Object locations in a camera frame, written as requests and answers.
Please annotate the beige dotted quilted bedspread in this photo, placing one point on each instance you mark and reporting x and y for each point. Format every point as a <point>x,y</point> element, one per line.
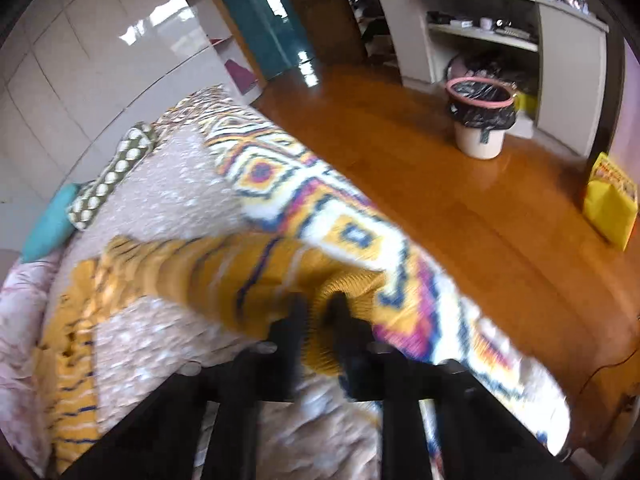
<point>175,195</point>

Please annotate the green white-dotted pillow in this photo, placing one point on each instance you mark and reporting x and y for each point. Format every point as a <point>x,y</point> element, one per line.
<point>112,175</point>

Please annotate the pink floral duvet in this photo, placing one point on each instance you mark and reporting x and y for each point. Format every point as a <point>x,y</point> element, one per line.
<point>22,340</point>

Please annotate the shoe rack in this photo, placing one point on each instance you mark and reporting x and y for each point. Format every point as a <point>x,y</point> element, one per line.
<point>365,10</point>

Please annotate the yellow bag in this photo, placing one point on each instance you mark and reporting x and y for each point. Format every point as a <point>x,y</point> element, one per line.
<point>607,205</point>

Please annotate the yellow striped sweater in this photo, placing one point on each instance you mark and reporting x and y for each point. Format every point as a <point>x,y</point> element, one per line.
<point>225,280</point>

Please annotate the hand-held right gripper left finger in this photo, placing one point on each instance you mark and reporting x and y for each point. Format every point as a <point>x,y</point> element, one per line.
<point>286,342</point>

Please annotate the white desk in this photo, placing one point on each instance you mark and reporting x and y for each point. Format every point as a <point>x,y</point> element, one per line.
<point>565,60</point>

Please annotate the colourful geometric patterned blanket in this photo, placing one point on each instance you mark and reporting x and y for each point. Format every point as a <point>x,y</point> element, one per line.
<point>325,195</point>

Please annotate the white glossy wardrobe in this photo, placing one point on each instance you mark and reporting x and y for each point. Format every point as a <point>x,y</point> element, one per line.
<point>100,60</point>

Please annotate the brown wooden door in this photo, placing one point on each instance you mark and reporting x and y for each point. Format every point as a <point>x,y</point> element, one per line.
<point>325,5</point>

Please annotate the teal pillow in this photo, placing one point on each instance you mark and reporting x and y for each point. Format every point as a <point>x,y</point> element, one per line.
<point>47,225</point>

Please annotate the white pink-rimmed trash bin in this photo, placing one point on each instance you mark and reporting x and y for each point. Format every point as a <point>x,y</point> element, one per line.
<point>480,130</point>

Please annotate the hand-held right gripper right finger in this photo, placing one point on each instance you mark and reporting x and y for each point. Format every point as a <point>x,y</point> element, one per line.
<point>351,352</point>

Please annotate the teal door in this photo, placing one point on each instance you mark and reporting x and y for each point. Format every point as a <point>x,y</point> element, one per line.
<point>260,20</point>

